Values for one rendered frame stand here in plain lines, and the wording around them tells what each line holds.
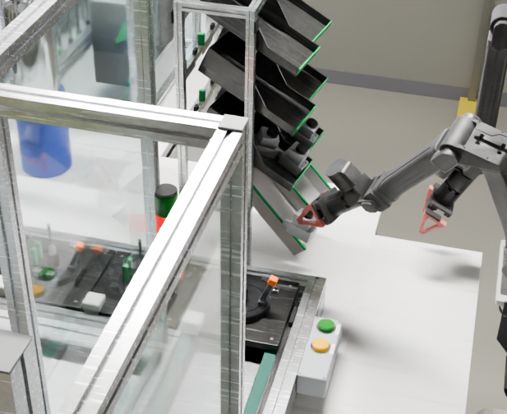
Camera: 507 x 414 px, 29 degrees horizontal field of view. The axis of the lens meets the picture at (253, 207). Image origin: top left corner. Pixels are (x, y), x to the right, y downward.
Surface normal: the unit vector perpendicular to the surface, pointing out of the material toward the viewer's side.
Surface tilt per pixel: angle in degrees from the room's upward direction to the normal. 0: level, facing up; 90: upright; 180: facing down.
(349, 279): 0
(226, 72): 90
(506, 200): 113
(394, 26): 90
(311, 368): 0
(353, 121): 0
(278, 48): 25
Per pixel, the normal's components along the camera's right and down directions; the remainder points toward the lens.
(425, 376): 0.02, -0.82
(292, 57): 0.40, -0.63
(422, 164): -0.56, 0.73
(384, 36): -0.25, 0.56
